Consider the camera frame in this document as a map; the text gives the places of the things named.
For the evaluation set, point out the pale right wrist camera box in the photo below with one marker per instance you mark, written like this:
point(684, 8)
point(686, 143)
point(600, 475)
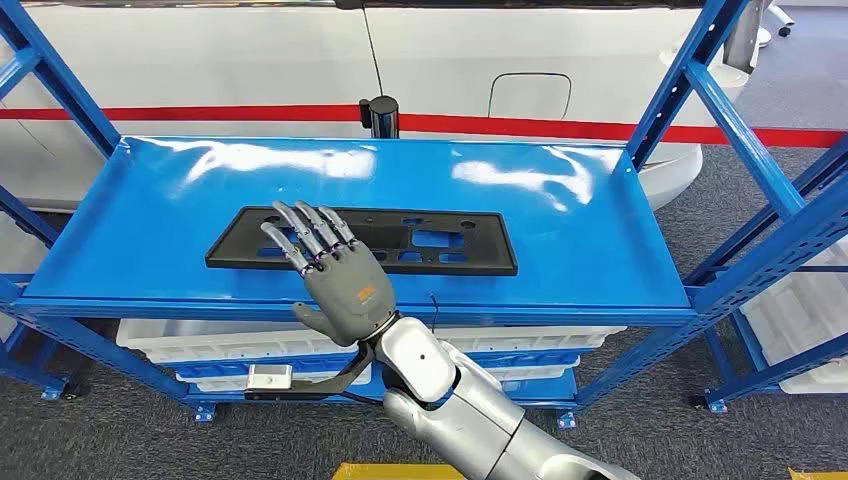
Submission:
point(268, 378)

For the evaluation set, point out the black plastic mounting plate part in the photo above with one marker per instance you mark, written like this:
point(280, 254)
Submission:
point(487, 255)

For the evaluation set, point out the black stanchion post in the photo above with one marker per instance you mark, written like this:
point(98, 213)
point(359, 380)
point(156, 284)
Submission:
point(383, 116)

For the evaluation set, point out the white chair leg with castor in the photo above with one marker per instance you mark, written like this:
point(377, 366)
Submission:
point(784, 26)

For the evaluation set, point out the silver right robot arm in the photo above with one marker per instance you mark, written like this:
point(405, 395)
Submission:
point(477, 411)

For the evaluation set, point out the grey metal post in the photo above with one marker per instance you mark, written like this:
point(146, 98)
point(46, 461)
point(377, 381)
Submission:
point(742, 33)

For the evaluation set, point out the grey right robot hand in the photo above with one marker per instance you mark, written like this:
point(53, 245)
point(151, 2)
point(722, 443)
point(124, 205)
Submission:
point(348, 291)

